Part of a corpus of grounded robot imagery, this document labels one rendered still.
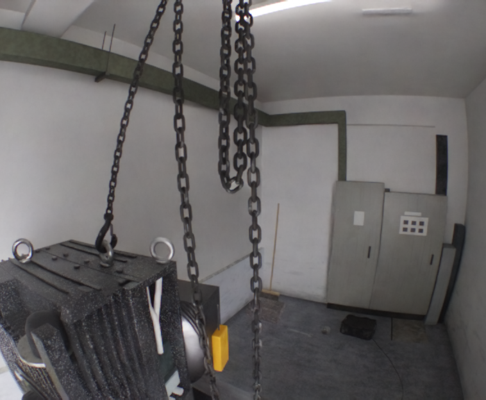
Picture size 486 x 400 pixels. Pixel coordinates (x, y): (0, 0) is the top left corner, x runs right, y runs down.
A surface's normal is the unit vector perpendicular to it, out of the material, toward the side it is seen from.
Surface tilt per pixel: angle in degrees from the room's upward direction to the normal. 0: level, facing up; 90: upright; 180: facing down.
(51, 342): 90
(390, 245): 90
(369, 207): 90
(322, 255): 90
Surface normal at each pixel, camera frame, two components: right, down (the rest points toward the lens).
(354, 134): -0.51, 0.09
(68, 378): 0.96, 0.04
